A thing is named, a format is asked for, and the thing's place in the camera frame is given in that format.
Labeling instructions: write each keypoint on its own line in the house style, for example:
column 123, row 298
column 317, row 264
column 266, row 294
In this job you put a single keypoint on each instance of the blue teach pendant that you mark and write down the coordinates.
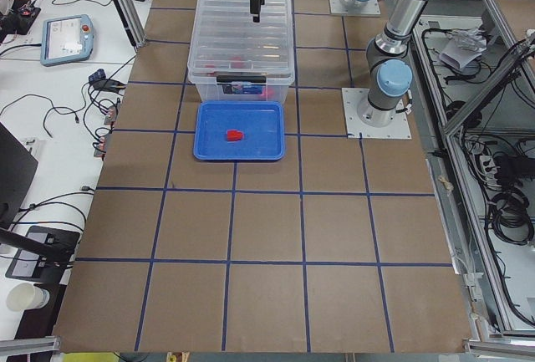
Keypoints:
column 67, row 40

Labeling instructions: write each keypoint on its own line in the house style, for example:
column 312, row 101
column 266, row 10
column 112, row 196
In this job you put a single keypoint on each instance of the clear plastic storage box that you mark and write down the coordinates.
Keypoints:
column 210, row 90

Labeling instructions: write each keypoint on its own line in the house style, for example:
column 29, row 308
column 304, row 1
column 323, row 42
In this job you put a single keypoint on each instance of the blue plastic tray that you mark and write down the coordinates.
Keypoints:
column 261, row 122

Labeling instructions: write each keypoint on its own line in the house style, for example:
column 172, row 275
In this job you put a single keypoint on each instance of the black box latch handle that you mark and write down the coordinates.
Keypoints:
column 241, row 79

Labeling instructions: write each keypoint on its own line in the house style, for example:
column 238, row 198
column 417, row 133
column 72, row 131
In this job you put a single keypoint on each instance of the white paper cup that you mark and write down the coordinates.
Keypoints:
column 27, row 296

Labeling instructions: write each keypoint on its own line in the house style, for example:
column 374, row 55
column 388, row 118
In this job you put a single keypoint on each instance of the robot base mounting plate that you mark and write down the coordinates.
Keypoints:
column 363, row 121
column 355, row 8

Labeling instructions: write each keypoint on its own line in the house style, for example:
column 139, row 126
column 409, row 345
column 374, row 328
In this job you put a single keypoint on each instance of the clear plastic box lid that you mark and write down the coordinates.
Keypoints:
column 224, row 28

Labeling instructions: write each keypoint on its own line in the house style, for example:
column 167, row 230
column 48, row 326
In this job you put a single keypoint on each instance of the aluminium frame post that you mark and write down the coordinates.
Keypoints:
column 131, row 22

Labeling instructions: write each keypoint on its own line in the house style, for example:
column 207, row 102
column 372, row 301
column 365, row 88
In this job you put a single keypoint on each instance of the black monitor stand base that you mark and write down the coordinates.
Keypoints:
column 43, row 253

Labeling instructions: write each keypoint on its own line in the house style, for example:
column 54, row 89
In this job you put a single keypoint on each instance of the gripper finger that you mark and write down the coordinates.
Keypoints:
column 255, row 9

